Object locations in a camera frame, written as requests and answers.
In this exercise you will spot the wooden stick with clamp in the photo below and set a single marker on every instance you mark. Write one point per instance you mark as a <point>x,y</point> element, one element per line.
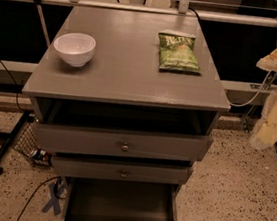
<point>43,22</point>

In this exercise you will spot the grey bottom drawer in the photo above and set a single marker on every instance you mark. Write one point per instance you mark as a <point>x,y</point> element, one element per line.
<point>105,200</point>

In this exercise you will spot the grey middle drawer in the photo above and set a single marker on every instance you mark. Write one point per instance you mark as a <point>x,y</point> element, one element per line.
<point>119,170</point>

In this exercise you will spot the wire mesh basket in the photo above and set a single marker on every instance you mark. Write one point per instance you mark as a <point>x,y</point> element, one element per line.
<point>26,142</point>

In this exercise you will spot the metal railing frame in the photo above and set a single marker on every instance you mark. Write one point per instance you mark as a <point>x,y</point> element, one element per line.
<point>151,6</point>

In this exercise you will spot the grey drawer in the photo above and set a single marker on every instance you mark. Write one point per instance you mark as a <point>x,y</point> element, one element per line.
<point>105,200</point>
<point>117,143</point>
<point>119,170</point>

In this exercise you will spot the white bowl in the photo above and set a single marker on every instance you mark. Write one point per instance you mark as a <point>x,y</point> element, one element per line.
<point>76,49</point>

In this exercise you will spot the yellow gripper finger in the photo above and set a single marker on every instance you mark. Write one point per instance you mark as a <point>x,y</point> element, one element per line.
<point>264,134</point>
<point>268,63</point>

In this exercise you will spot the small can in basket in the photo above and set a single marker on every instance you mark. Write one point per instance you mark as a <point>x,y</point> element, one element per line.
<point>40,155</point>

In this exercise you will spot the grey wooden drawer cabinet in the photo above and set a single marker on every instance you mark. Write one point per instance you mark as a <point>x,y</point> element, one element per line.
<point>134,112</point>

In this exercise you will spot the black metal floor bar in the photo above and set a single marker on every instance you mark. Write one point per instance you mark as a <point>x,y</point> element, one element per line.
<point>9,138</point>

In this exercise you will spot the green jalapeno chip bag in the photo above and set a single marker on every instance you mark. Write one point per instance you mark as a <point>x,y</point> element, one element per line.
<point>176,52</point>

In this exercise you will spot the grey top drawer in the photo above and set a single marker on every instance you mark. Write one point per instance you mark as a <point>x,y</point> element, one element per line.
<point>117,143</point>

